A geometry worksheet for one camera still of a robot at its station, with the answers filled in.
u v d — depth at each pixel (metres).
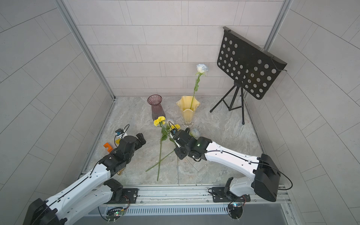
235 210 0.69
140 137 0.72
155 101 0.91
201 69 0.82
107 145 0.87
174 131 0.66
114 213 0.66
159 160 0.83
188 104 0.91
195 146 0.54
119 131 0.69
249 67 0.74
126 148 0.58
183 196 0.72
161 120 0.77
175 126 0.94
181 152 0.66
